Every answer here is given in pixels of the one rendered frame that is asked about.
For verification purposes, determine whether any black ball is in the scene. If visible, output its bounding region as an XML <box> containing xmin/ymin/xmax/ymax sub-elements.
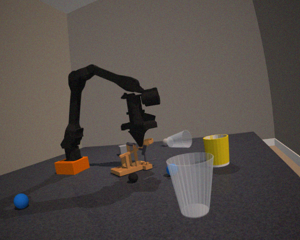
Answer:
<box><xmin>128</xmin><ymin>172</ymin><xmax>139</xmax><ymax>183</ymax></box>

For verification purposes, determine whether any white ball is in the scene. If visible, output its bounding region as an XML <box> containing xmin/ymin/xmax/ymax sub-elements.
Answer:
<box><xmin>162</xmin><ymin>138</ymin><xmax>167</xmax><ymax>146</ymax></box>

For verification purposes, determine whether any clear plastic cup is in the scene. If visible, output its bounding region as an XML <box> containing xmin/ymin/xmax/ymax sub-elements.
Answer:
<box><xmin>166</xmin><ymin>152</ymin><xmax>214</xmax><ymax>219</ymax></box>
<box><xmin>166</xmin><ymin>130</ymin><xmax>193</xmax><ymax>148</ymax></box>

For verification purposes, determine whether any yellow cup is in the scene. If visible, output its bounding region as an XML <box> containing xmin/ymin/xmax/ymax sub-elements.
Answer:
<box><xmin>203</xmin><ymin>134</ymin><xmax>230</xmax><ymax>168</ymax></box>

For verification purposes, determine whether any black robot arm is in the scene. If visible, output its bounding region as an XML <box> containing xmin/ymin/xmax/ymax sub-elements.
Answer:
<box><xmin>60</xmin><ymin>64</ymin><xmax>161</xmax><ymax>162</ymax></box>

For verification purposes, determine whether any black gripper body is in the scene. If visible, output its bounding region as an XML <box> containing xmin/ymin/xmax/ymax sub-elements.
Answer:
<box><xmin>120</xmin><ymin>107</ymin><xmax>158</xmax><ymax>131</ymax></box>

